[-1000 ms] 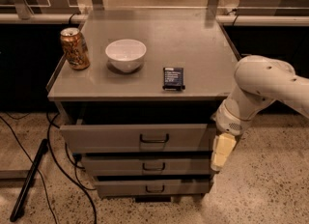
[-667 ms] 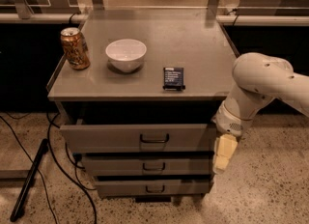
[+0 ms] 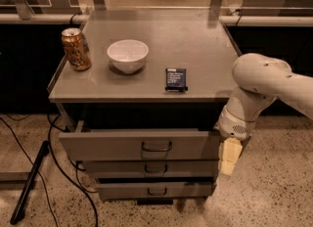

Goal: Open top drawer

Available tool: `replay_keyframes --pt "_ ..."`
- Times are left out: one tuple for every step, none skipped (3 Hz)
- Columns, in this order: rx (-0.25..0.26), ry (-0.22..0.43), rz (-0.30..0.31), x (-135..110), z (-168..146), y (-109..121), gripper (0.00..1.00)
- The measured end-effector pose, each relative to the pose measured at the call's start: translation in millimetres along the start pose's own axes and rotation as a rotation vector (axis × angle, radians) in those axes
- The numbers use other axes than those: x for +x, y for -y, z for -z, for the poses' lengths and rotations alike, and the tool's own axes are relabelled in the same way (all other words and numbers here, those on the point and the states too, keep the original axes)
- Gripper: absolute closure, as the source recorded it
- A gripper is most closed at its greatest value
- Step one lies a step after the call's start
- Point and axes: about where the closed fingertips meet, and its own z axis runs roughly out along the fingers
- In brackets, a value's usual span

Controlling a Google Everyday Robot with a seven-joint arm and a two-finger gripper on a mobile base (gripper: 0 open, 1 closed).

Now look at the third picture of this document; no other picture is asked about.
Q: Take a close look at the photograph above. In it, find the dark blue snack box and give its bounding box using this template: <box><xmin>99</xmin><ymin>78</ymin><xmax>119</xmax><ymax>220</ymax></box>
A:
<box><xmin>165</xmin><ymin>68</ymin><xmax>188</xmax><ymax>92</ymax></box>

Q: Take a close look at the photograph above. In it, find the grey top drawer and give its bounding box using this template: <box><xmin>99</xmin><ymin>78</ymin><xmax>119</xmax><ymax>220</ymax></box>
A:
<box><xmin>59</xmin><ymin>129</ymin><xmax>220</xmax><ymax>161</ymax></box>

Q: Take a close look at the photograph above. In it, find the white ceramic bowl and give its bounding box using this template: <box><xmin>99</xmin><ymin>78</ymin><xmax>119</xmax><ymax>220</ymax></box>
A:
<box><xmin>107</xmin><ymin>39</ymin><xmax>149</xmax><ymax>73</ymax></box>

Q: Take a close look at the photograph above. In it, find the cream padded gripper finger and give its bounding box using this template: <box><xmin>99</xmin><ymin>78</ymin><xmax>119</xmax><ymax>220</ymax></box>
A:
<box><xmin>219</xmin><ymin>137</ymin><xmax>243</xmax><ymax>176</ymax></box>

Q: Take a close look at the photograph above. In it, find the orange soda can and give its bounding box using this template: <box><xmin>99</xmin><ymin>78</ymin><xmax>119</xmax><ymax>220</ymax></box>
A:
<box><xmin>62</xmin><ymin>27</ymin><xmax>91</xmax><ymax>71</ymax></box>

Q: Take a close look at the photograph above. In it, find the white horizontal rail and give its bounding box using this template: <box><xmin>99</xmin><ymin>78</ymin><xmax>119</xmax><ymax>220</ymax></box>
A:
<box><xmin>0</xmin><ymin>13</ymin><xmax>313</xmax><ymax>27</ymax></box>

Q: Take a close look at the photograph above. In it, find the thin black floor cable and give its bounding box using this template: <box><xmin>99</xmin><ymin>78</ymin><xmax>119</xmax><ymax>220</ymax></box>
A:
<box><xmin>0</xmin><ymin>113</ymin><xmax>60</xmax><ymax>227</ymax></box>

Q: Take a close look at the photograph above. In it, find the grey middle drawer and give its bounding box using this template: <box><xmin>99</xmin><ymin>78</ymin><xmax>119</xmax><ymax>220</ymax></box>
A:
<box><xmin>83</xmin><ymin>160</ymin><xmax>218</xmax><ymax>178</ymax></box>

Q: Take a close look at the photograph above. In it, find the grey drawer cabinet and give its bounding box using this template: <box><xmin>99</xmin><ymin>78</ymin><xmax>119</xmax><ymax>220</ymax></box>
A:
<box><xmin>47</xmin><ymin>7</ymin><xmax>244</xmax><ymax>205</ymax></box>

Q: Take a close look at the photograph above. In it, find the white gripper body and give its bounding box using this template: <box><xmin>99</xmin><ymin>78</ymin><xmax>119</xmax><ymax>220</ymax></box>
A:
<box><xmin>215</xmin><ymin>107</ymin><xmax>256</xmax><ymax>141</ymax></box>

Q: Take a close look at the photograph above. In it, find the grey bottom drawer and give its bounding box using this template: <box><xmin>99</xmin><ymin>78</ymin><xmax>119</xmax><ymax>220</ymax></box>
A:
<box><xmin>97</xmin><ymin>181</ymin><xmax>216</xmax><ymax>201</ymax></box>

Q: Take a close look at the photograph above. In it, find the black bar on floor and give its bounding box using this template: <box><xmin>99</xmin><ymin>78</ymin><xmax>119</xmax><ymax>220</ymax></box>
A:
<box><xmin>10</xmin><ymin>141</ymin><xmax>49</xmax><ymax>225</ymax></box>

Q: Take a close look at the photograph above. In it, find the grey drawer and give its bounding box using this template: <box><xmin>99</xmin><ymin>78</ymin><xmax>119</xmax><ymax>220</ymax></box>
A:
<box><xmin>97</xmin><ymin>181</ymin><xmax>216</xmax><ymax>201</ymax></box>
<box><xmin>83</xmin><ymin>160</ymin><xmax>218</xmax><ymax>178</ymax></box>
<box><xmin>59</xmin><ymin>129</ymin><xmax>220</xmax><ymax>161</ymax></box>

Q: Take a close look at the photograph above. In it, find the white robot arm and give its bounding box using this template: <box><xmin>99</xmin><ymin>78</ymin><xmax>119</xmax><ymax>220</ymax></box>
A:
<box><xmin>215</xmin><ymin>53</ymin><xmax>313</xmax><ymax>175</ymax></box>

